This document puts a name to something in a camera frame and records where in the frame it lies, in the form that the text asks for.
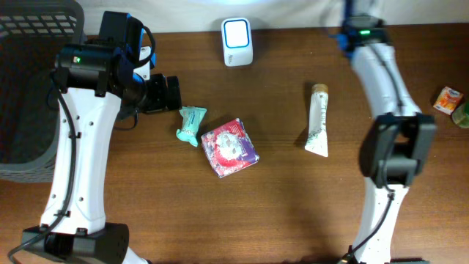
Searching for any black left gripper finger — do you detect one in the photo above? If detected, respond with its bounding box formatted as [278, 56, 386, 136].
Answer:
[166, 76, 182, 110]
[142, 73, 167, 113]

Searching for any mint green wipes pack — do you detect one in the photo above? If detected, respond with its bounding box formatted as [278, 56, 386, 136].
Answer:
[176, 106, 207, 147]

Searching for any red purple snack bag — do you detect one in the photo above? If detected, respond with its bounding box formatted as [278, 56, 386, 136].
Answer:
[201, 118, 260, 178]

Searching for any white cone-shaped pouch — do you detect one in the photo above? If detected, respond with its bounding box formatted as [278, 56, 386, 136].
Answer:
[305, 84, 328, 157]

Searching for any orange tissue pack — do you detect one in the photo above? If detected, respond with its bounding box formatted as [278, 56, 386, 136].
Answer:
[433, 87, 463, 115]

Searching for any green lid jar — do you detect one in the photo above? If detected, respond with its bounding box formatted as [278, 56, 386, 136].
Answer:
[451, 102, 469, 128]

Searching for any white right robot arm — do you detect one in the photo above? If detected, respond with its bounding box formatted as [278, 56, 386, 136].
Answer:
[337, 0, 437, 263]

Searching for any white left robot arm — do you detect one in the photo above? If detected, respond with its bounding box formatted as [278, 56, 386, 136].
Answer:
[7, 11, 182, 263]

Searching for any white barcode scanner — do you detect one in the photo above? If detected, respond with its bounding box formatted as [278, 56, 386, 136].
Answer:
[221, 18, 254, 67]

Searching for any grey plastic mesh basket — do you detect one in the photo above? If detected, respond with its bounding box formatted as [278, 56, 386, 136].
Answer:
[1, 0, 86, 183]

